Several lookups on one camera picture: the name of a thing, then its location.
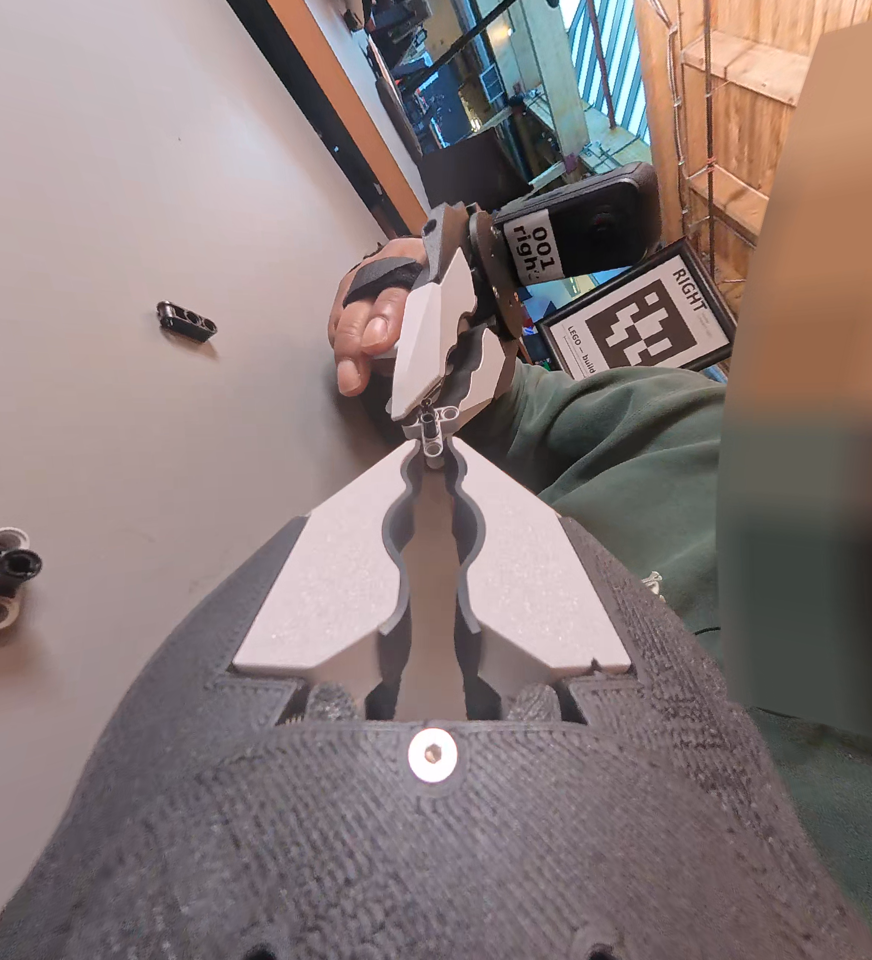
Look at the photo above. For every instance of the green sweatshirt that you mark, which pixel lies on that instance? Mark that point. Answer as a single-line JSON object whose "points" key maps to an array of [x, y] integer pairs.
{"points": [[841, 825]]}

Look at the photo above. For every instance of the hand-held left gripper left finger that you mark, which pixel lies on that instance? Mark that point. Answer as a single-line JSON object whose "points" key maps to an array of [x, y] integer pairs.
{"points": [[316, 592]]}

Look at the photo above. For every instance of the person's right hand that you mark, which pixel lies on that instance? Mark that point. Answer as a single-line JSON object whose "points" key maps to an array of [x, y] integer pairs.
{"points": [[376, 330]]}

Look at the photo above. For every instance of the wooden shelving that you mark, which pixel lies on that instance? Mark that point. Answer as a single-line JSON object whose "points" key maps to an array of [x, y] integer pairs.
{"points": [[743, 112]]}

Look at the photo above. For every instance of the wooden edged table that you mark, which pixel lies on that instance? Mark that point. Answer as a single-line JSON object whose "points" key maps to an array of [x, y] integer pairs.
{"points": [[334, 82]]}

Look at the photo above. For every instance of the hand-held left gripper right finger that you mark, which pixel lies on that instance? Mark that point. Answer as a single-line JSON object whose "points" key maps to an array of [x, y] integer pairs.
{"points": [[541, 600]]}

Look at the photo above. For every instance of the black three-hole lego beam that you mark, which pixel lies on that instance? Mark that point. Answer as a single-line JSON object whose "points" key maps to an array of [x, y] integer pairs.
{"points": [[188, 321]]}

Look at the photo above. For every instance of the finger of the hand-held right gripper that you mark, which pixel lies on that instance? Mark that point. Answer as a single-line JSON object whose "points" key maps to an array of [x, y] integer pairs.
{"points": [[488, 367], [424, 337]]}

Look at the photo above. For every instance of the grey lego connector assembly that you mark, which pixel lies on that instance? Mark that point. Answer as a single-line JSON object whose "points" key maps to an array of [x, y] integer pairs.
{"points": [[430, 435]]}

